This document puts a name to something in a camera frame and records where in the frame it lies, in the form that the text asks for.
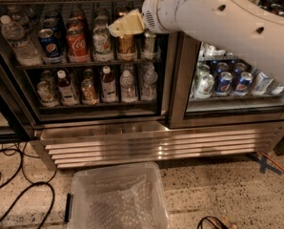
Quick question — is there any small clear water bottle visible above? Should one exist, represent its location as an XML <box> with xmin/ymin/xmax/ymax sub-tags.
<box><xmin>120</xmin><ymin>70</ymin><xmax>137</xmax><ymax>102</ymax></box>

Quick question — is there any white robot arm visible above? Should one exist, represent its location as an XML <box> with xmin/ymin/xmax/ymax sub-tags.
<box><xmin>109</xmin><ymin>0</ymin><xmax>284</xmax><ymax>85</ymax></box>

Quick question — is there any dark juice bottle white cap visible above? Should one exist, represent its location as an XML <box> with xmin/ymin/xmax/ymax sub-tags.
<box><xmin>101</xmin><ymin>66</ymin><xmax>117</xmax><ymax>103</ymax></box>

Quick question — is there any white green can right door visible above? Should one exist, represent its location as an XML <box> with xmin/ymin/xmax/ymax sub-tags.
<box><xmin>194</xmin><ymin>73</ymin><xmax>214</xmax><ymax>98</ymax></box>

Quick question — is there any clear plastic storage bin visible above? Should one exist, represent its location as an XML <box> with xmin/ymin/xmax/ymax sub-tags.
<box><xmin>66</xmin><ymin>162</ymin><xmax>170</xmax><ymax>229</ymax></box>

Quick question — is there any orange floor cable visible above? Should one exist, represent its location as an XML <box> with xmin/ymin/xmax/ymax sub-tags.
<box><xmin>259</xmin><ymin>151</ymin><xmax>284</xmax><ymax>187</ymax></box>

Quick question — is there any pepsi can door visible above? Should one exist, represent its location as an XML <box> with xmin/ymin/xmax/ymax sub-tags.
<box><xmin>215</xmin><ymin>72</ymin><xmax>233</xmax><ymax>95</ymax></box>
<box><xmin>233</xmin><ymin>72</ymin><xmax>253</xmax><ymax>95</ymax></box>

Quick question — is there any black floor cable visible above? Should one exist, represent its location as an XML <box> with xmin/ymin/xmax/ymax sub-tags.
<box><xmin>0</xmin><ymin>141</ymin><xmax>58</xmax><ymax>229</ymax></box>

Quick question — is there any green white soda can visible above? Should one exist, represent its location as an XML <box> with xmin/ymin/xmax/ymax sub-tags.
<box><xmin>92</xmin><ymin>28</ymin><xmax>113</xmax><ymax>62</ymax></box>

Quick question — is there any gold soda can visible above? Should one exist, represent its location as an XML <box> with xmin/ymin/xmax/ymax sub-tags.
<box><xmin>117</xmin><ymin>35</ymin><xmax>136</xmax><ymax>61</ymax></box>

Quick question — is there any left pepsi can right door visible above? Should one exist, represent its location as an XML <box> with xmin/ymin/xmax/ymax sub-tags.
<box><xmin>215</xmin><ymin>72</ymin><xmax>233</xmax><ymax>95</ymax></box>

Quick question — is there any clear bottle lower right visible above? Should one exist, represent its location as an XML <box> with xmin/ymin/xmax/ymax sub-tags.
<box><xmin>141</xmin><ymin>63</ymin><xmax>158</xmax><ymax>101</ymax></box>

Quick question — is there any front pepsi can middle shelf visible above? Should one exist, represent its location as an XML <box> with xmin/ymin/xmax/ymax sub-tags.
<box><xmin>38</xmin><ymin>29</ymin><xmax>62</xmax><ymax>58</ymax></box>

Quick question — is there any brown tea bottle white label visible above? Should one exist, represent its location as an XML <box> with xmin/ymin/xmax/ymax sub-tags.
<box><xmin>57</xmin><ymin>70</ymin><xmax>79</xmax><ymax>106</ymax></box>

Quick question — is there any red coca-cola can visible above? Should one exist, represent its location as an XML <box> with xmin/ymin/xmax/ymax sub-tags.
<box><xmin>66</xmin><ymin>29</ymin><xmax>90</xmax><ymax>63</ymax></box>

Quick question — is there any green label can lower shelf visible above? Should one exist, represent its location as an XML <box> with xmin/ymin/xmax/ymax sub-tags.
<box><xmin>36</xmin><ymin>80</ymin><xmax>59</xmax><ymax>107</ymax></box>

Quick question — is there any black cable bundle bottom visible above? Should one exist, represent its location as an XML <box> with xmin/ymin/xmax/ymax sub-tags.
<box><xmin>196</xmin><ymin>216</ymin><xmax>229</xmax><ymax>229</ymax></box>

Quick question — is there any bubble wrap sheet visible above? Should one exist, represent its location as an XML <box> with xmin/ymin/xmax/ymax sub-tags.
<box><xmin>87</xmin><ymin>175</ymin><xmax>154</xmax><ymax>229</ymax></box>

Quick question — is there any stainless steel glass-door fridge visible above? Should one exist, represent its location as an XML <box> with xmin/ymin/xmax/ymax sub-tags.
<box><xmin>0</xmin><ymin>0</ymin><xmax>284</xmax><ymax>169</ymax></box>

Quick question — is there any silver green soda can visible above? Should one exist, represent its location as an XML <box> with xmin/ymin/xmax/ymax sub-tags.
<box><xmin>142</xmin><ymin>31</ymin><xmax>158</xmax><ymax>60</ymax></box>

